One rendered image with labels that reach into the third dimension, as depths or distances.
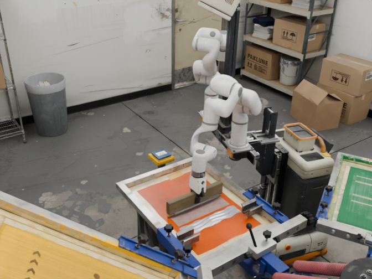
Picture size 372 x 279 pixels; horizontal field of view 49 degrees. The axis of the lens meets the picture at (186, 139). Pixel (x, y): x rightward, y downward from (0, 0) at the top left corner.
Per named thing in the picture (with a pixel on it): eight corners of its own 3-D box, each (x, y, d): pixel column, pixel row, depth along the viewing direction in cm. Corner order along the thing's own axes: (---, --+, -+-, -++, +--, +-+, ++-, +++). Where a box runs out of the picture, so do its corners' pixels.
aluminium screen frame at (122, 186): (115, 188, 240) (115, 182, 238) (197, 159, 269) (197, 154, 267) (194, 275, 183) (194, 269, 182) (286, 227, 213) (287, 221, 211)
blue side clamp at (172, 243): (156, 238, 205) (156, 228, 202) (165, 234, 208) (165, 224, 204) (191, 278, 184) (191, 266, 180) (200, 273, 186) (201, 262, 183)
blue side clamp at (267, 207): (241, 201, 233) (242, 191, 230) (248, 198, 236) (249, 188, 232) (280, 231, 212) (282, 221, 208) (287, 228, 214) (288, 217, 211)
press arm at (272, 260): (251, 257, 189) (252, 248, 186) (261, 251, 192) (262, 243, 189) (278, 281, 176) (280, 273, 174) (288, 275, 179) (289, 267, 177)
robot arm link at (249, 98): (217, 63, 215) (249, 71, 205) (236, 97, 246) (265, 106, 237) (205, 87, 212) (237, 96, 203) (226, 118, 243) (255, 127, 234)
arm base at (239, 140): (246, 137, 259) (249, 114, 251) (256, 146, 248) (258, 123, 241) (224, 140, 254) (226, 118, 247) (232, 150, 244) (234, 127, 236)
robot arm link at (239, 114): (235, 115, 250) (237, 91, 242) (255, 122, 243) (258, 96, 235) (227, 121, 243) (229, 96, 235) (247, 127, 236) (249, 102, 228)
